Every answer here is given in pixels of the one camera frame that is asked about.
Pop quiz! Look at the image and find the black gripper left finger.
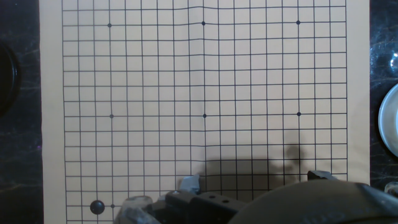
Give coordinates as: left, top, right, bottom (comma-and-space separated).
157, 174, 246, 224

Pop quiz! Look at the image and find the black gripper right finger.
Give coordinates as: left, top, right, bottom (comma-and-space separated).
307, 170, 338, 182

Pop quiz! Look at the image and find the tan go board mat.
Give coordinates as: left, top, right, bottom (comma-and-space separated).
39, 0, 371, 224

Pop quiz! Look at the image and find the white round stone bowl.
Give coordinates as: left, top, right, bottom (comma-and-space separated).
377, 82, 398, 158

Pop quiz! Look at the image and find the black go stone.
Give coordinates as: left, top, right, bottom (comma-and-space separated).
90, 200, 106, 215

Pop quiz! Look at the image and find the black round stone bowl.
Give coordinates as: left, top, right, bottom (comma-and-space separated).
0, 40, 20, 119

